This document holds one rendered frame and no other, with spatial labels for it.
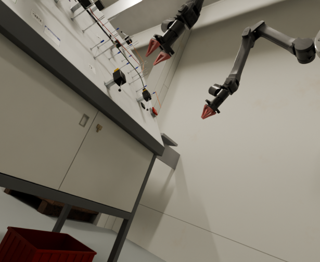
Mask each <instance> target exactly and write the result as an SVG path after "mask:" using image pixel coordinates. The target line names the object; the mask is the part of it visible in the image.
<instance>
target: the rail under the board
mask: <svg viewBox="0 0 320 262"><path fill-rule="evenodd" d="M0 33H1V34H2V35H4V36H5V37H6V38H7V39H9V40H10V41H11V42H12V43H14V44H15V45H16V46H18V47H19V48H20V49H21V50H23V51H24V52H25V53H26V54H28V55H29V56H30V57H31V58H33V59H34V60H35V61H36V62H38V63H39V64H40V65H42V66H43V67H44V68H45V69H47V70H48V71H49V72H50V73H52V74H53V75H54V76H55V77H57V78H58V79H60V80H61V81H62V82H63V83H65V84H66V85H67V86H68V87H70V88H71V89H72V90H73V91H75V92H76V93H77V94H79V95H80V96H81V97H82V98H84V99H85V100H86V101H87V102H89V103H90V104H91V105H93V106H94V107H95V108H96V109H97V110H99V111H100V112H101V113H103V114H104V115H105V116H106V117H108V118H109V119H111V120H112V121H113V122H114V123H116V124H117V125H118V126H119V127H121V128H122V129H123V130H124V131H126V132H127V133H128V134H129V135H131V136H132V137H133V138H135V139H136V140H137V141H138V142H140V143H141V144H142V145H143V146H145V147H146V148H147V149H148V150H150V151H151V152H152V153H154V154H155V155H158V156H162V155H163V152H164V149H165V147H164V146H163V145H161V144H160V143H159V142H158V141H157V140H155V139H154V138H153V136H151V135H150V134H149V133H148V132H147V131H145V130H144V129H143V128H142V127H141V126H140V125H139V124H138V123H137V122H136V121H134V120H133V119H132V118H131V117H130V116H129V115H128V114H127V113H126V112H124V111H123V110H122V109H121V108H120V107H119V106H118V105H117V104H116V103H115V102H113V101H112V100H111V99H110V98H109V97H108V96H107V95H106V94H105V93H103V92H102V91H101V90H100V89H99V88H98V87H97V86H96V85H95V84H94V83H92V82H91V81H90V80H89V79H88V78H87V77H86V76H85V75H84V74H82V73H81V72H80V71H79V70H78V69H77V68H76V67H75V66H74V65H72V64H71V63H70V62H69V61H68V60H67V59H66V58H65V57H64V56H63V55H61V54H60V53H59V52H58V51H57V50H56V49H55V48H54V47H53V46H52V45H50V44H49V43H48V42H47V41H46V40H44V39H43V38H42V37H41V36H40V35H39V34H38V33H37V32H36V31H34V30H33V29H32V28H31V27H30V26H29V25H28V24H27V23H26V22H24V21H23V20H22V19H21V18H20V17H19V16H18V15H17V14H16V13H15V12H13V11H12V10H11V9H10V8H9V7H8V6H7V5H6V4H5V3H3V2H2V1H1V0H0Z"/></svg>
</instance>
